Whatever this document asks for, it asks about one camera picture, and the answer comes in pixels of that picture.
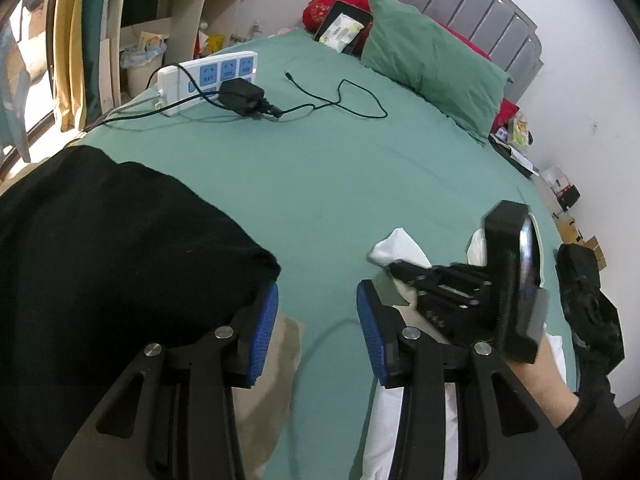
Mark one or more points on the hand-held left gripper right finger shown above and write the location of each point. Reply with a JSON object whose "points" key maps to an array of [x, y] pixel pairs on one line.
{"points": [[370, 335]]}

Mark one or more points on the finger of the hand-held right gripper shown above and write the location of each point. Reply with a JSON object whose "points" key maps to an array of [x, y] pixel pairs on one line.
{"points": [[440, 310], [415, 271]]}

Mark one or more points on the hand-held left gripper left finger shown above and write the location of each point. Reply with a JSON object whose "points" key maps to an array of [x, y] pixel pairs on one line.
{"points": [[262, 330]]}

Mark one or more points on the white shirt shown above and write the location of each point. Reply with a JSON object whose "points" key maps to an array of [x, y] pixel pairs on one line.
{"points": [[400, 247]]}

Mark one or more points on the person's right forearm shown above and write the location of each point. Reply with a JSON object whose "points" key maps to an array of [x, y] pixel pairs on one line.
{"points": [[595, 435]]}

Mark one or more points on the person's right hand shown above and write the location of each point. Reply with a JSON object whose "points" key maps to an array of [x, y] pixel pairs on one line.
{"points": [[545, 380]]}

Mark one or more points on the black jacket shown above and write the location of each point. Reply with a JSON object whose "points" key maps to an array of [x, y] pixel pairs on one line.
{"points": [[585, 300]]}

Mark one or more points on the cardboard box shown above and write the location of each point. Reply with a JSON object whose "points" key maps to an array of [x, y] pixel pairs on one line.
{"points": [[575, 232]]}

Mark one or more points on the black box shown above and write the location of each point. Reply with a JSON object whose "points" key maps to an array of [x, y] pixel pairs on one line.
{"points": [[565, 192]]}

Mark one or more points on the pile of books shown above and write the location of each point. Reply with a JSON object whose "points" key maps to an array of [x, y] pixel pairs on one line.
{"points": [[515, 157]]}

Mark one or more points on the bed with green sheet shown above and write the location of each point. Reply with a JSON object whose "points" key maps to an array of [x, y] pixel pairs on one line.
{"points": [[325, 170]]}

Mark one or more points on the black sweater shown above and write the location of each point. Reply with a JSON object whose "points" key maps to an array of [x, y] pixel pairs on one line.
{"points": [[125, 260]]}

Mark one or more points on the yellow green box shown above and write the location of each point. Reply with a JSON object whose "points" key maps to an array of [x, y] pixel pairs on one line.
{"points": [[521, 130]]}

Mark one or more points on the green pillow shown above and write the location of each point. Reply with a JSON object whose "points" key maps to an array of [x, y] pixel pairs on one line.
{"points": [[430, 60]]}

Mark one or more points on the black charger adapter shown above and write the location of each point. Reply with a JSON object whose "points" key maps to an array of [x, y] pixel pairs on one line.
{"points": [[240, 95]]}

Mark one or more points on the white wipes packet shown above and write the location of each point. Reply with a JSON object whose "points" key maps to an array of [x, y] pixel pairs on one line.
{"points": [[342, 32]]}

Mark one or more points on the white power strip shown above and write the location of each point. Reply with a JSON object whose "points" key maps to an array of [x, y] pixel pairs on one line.
{"points": [[175, 80]]}

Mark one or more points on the grey padded headboard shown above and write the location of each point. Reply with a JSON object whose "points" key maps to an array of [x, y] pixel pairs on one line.
{"points": [[480, 5]]}

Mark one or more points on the white trash bin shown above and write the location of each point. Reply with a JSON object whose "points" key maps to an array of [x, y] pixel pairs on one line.
{"points": [[142, 72]]}

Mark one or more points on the wooden desk shelf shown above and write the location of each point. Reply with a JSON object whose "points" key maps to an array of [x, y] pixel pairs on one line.
{"points": [[190, 5]]}

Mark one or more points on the teal curtain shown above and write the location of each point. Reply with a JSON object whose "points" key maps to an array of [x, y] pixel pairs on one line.
{"points": [[93, 35]]}

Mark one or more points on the light blue hanging cloth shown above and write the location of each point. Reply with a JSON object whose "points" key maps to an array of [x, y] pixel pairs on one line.
{"points": [[12, 90]]}

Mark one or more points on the yellow curtain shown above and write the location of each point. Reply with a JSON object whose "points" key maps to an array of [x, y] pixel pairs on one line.
{"points": [[70, 35]]}

